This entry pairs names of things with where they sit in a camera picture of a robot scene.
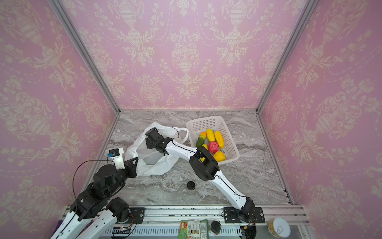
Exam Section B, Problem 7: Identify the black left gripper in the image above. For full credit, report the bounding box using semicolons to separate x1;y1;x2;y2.
105;156;140;199

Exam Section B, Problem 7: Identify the white plastic bag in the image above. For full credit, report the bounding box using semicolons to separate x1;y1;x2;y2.
125;122;189;177

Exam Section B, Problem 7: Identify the orange green toy mango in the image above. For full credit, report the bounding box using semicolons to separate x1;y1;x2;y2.
196;131;207;148

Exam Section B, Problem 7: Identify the yellow toy corn fruit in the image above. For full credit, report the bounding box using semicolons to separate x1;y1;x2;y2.
206;129;215;142

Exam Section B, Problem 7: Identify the red toy apple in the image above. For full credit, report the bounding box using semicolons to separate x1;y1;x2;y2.
208;141;219;154

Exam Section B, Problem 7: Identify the yellow orange toy fruit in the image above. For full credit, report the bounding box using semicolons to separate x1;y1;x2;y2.
213;151;226;162

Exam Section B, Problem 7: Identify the long yellow toy fruit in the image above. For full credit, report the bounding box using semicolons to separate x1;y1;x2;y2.
201;144;208;162

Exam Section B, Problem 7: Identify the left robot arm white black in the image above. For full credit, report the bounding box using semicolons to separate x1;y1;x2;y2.
51;157;139;239

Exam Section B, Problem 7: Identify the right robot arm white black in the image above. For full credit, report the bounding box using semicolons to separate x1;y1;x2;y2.
145;127;255;223

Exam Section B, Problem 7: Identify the yellow ridged toy fruit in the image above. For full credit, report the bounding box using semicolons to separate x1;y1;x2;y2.
214;131;224;149

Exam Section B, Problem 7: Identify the white perforated plastic basket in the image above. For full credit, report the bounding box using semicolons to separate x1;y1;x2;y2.
186;116;240;164

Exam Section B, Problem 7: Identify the small black cylinder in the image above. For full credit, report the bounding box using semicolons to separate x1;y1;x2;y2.
186;181;196;191

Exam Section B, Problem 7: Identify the green snack packet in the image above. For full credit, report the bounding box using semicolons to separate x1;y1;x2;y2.
178;220;210;239

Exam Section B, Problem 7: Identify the dark lidded jar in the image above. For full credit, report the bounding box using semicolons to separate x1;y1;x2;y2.
210;221;221;235

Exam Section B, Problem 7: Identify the yellow tin can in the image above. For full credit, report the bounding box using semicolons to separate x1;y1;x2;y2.
267;217;291;239

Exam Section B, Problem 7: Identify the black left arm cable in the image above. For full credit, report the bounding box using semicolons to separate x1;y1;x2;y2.
72;159;115;207

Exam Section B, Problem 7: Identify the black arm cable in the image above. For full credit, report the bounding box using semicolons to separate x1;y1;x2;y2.
72;159;115;207
170;126;254;204

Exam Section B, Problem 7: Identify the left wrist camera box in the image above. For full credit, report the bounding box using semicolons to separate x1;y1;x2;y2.
107;147;125;169

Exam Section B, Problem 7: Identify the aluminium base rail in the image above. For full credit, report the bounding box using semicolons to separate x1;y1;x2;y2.
100;204;314;239

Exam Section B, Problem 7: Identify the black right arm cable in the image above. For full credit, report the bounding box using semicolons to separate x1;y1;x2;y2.
170;126;254;204

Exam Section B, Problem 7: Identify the silver left corner post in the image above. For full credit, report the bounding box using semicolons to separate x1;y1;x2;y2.
48;0;120;115

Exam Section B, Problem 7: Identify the silver corner post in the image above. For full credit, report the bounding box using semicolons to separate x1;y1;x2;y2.
256;0;319;115
48;0;120;115

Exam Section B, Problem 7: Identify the silver right corner post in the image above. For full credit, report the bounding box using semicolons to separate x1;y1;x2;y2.
256;0;319;115

